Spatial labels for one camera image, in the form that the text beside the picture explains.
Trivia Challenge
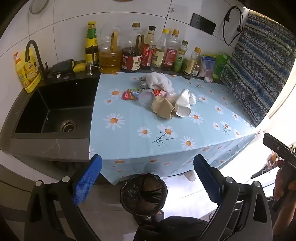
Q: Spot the black cloth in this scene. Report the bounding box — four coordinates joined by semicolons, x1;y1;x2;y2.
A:
50;59;75;77

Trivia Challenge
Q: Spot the red label vinegar bottle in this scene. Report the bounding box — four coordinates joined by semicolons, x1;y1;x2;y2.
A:
141;25;156;70

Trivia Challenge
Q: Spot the dark sauce bottle green label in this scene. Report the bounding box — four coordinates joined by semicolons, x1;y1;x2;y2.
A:
84;21;99;66

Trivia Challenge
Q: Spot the clear bottle red label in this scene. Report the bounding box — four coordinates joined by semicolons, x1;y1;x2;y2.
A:
162;29;181;72

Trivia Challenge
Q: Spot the metal sink strainer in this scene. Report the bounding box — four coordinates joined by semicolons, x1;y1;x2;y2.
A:
60;119;77;132

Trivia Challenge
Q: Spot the black wall socket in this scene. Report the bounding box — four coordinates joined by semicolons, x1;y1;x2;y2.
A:
190;13;216;35

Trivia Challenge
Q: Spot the white paper cup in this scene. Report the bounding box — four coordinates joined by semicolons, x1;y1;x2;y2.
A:
174;89;192;117

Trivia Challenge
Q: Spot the round metal strainer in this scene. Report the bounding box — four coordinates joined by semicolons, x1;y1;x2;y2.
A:
29;0;50;15

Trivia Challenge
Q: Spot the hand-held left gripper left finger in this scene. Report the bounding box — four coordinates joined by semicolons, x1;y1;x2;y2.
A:
24;153;103;241

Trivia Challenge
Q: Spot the clear plastic cup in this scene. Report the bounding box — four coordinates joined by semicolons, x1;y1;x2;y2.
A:
138;89;156;107

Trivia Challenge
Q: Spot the black kitchen faucet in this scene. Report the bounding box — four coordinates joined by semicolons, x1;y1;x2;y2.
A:
25;40;52;81

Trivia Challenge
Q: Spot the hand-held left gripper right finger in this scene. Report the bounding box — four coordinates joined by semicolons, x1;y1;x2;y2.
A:
193;154;273;241

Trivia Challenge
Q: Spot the red snack wrapper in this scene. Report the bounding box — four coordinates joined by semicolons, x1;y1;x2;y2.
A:
121;89;140;101

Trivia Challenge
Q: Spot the yellow sponge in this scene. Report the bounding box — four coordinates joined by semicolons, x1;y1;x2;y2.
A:
73;62;86;73

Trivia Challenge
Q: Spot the crumpled silver wrapper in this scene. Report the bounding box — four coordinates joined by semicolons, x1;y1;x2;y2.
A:
133;75;148;90

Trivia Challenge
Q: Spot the black cable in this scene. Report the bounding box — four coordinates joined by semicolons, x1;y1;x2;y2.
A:
222;6;244;46

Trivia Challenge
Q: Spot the yellow dish soap bottle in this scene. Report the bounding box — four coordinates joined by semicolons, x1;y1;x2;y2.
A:
13;51;42;93

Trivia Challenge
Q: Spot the white tissue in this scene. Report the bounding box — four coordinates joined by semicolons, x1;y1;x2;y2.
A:
144;72;175;95

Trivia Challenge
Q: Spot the black lined waste bin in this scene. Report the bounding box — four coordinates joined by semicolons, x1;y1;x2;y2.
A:
120;173;168;215

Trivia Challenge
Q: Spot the beige paper cup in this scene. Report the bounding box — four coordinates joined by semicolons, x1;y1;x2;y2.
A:
151;95;176;120

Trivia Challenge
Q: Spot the clear bottle yellow label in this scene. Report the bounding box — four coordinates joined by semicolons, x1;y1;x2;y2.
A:
150;28;170;72

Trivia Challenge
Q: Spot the large yellow cooking oil jug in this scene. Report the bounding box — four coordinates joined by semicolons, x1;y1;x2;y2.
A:
98;26;122;74

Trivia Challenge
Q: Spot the blue daisy print tablecloth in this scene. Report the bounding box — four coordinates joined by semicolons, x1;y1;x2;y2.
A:
89;72;263;186

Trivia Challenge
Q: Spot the person's right hand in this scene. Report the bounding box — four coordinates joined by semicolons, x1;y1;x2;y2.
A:
273;160;290;201

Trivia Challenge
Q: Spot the blue patterned cloth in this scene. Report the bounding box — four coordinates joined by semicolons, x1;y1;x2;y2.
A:
220;10;296;128

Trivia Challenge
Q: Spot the large dark sauce jug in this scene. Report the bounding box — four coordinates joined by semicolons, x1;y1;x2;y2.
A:
120;22;145;73

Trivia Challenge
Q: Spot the small yellow oil bottle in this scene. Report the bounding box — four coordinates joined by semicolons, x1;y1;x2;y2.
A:
183;47;202;80

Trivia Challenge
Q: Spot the green plastic bag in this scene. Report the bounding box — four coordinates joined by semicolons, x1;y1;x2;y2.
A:
212;53;232;81

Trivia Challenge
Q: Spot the black kitchen sink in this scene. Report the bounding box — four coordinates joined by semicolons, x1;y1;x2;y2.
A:
14;77;100;140

